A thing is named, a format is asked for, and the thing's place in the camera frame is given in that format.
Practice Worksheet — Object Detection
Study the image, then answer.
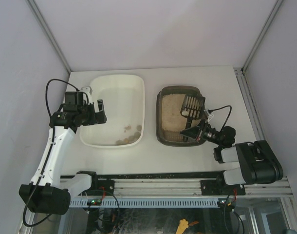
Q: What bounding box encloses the beige cat litter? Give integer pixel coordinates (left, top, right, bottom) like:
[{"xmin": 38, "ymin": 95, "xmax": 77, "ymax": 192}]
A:
[{"xmin": 162, "ymin": 94, "xmax": 187, "ymax": 132}]

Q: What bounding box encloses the white plastic bin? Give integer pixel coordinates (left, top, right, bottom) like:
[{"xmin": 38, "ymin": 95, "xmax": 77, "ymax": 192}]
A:
[{"xmin": 79, "ymin": 74, "xmax": 145, "ymax": 148}]

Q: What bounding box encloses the dark grey litter box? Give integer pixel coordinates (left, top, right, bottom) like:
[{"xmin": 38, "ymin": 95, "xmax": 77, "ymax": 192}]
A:
[{"xmin": 156, "ymin": 85, "xmax": 206, "ymax": 147}]

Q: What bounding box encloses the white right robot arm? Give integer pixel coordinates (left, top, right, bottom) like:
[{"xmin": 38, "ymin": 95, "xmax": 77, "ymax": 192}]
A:
[{"xmin": 180, "ymin": 120, "xmax": 283, "ymax": 186}]

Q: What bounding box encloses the black litter scoop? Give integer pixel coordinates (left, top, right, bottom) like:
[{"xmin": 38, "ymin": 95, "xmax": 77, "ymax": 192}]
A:
[{"xmin": 180, "ymin": 94, "xmax": 205, "ymax": 130}]

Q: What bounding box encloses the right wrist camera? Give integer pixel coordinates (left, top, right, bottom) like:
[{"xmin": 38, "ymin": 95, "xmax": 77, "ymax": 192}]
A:
[{"xmin": 219, "ymin": 126, "xmax": 236, "ymax": 148}]

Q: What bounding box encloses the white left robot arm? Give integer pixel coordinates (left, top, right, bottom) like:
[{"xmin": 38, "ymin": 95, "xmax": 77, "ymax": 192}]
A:
[{"xmin": 19, "ymin": 86, "xmax": 107, "ymax": 215}]

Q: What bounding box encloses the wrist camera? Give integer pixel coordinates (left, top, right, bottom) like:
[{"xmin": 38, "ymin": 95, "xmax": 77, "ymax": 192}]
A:
[
  {"xmin": 63, "ymin": 91, "xmax": 87, "ymax": 111},
  {"xmin": 219, "ymin": 126, "xmax": 236, "ymax": 148}
]

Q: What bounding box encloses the yellow toy figure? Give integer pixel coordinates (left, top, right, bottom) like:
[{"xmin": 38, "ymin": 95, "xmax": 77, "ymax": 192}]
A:
[{"xmin": 176, "ymin": 219, "xmax": 189, "ymax": 234}]

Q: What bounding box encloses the aluminium frame rail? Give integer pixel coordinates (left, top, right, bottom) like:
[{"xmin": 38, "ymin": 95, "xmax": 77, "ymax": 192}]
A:
[{"xmin": 58, "ymin": 176, "xmax": 293, "ymax": 197}]

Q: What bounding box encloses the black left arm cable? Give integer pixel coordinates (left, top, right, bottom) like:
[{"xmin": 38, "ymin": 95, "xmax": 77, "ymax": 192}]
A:
[{"xmin": 22, "ymin": 78, "xmax": 78, "ymax": 226}]

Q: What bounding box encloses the grey slotted cable duct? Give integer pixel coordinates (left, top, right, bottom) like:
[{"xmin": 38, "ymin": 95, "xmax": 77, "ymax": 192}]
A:
[{"xmin": 70, "ymin": 197, "xmax": 219, "ymax": 208}]

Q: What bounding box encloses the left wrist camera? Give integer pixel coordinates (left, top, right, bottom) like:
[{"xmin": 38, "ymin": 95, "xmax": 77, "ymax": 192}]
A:
[{"xmin": 63, "ymin": 91, "xmax": 87, "ymax": 111}]

